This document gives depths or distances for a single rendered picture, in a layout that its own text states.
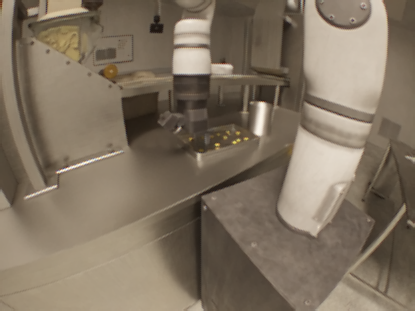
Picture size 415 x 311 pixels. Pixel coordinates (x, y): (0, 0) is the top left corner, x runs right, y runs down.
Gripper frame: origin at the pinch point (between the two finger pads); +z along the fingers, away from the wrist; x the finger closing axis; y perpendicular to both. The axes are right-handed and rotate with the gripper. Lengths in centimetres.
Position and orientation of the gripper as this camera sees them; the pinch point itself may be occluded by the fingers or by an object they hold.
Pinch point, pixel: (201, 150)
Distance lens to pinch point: 42.4
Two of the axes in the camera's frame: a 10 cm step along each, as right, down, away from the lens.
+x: 5.4, 4.2, -7.3
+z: -0.3, 8.7, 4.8
